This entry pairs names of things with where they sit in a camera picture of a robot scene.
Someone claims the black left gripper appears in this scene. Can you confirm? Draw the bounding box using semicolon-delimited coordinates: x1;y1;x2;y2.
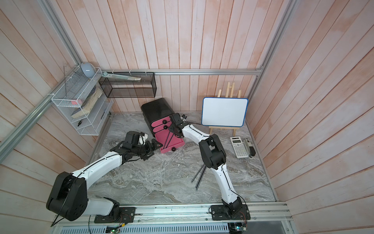
132;138;164;160

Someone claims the pink bottom drawer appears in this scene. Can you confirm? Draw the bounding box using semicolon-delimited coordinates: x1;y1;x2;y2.
155;130;185;154

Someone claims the black drawer cabinet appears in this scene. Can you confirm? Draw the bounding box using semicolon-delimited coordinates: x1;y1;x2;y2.
141;98;174;136

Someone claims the black pencil bundle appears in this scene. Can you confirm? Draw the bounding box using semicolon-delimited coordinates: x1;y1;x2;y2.
191;164;207;191

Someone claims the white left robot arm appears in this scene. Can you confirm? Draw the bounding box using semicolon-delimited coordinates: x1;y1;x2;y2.
46;131;163;222

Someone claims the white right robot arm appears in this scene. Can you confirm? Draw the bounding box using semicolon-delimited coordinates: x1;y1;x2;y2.
169;113;243;214

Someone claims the wooden easel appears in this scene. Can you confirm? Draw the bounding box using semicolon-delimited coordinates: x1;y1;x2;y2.
209;82;242;137

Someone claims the book on shelf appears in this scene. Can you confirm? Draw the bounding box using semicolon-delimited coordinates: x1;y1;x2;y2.
71;86;103;119

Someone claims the white calculator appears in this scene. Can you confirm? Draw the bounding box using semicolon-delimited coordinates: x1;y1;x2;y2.
230;136;249;159

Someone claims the paper on black basket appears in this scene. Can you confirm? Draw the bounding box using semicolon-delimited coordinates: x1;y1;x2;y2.
102;72;141;81

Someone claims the black stapler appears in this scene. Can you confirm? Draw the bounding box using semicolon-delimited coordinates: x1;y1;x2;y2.
244;138;256;158

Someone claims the grey computer mouse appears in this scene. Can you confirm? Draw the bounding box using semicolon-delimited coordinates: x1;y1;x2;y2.
80;62;96;79

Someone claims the black wire mesh basket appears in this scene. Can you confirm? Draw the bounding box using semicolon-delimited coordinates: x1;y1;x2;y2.
99;72;157;98

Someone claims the white board with blue frame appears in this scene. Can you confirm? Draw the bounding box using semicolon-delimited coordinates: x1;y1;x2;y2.
201;97;248;127

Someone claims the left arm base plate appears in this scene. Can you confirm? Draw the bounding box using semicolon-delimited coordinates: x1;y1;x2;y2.
94;207;136;224

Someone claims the white wire mesh shelf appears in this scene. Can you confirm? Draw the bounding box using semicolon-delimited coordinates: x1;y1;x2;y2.
52;66;114;136

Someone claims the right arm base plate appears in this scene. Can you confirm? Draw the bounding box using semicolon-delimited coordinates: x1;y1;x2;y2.
209;205;251;221

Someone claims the aluminium frame rail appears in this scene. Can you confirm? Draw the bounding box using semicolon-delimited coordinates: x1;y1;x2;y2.
1;1;300;162

